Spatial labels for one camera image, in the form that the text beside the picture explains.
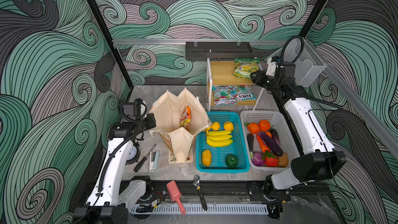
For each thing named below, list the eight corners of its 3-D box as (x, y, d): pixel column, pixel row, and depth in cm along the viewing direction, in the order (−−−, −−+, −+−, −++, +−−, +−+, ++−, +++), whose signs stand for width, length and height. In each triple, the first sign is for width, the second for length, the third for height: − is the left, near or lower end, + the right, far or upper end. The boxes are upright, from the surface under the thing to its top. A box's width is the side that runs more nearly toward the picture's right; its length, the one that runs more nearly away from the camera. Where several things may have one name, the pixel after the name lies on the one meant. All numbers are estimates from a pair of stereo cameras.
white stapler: (147, 170, 82) (146, 169, 80) (150, 152, 88) (149, 150, 86) (156, 170, 82) (155, 169, 80) (159, 152, 88) (158, 150, 86)
